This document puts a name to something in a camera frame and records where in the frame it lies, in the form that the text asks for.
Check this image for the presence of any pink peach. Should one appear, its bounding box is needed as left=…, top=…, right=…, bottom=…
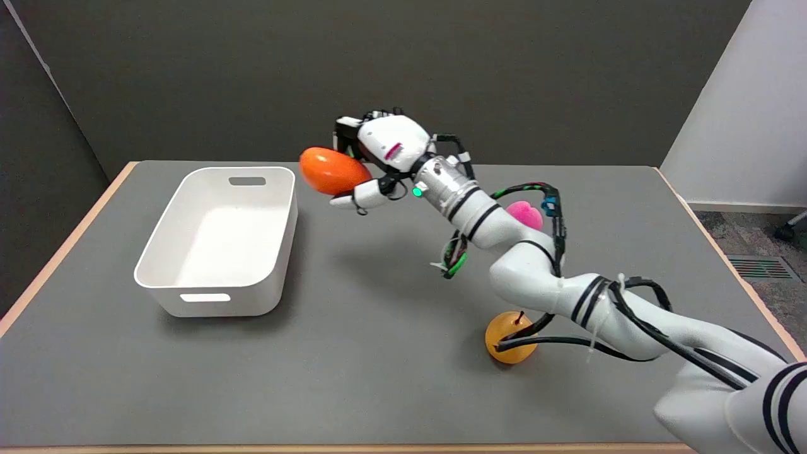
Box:
left=506, top=201, right=544, bottom=231

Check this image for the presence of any yellow-orange round fruit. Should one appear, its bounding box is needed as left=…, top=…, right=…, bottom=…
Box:
left=485, top=311, right=540, bottom=364

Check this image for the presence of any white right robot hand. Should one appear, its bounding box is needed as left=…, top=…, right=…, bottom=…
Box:
left=329, top=108, right=436, bottom=216

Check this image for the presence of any floor vent grille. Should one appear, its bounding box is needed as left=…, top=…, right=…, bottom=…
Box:
left=726, top=255, right=796, bottom=281

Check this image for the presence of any black chair caster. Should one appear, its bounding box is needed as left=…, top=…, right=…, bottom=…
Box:
left=775, top=212, right=807, bottom=241

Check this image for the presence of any white plastic box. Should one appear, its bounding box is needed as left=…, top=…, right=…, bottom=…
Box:
left=134, top=166, right=298, bottom=318

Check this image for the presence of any orange mango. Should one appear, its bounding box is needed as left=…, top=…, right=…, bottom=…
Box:
left=299, top=147, right=373, bottom=195

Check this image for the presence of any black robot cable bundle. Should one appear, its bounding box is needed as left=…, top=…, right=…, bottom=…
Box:
left=431, top=133, right=788, bottom=390

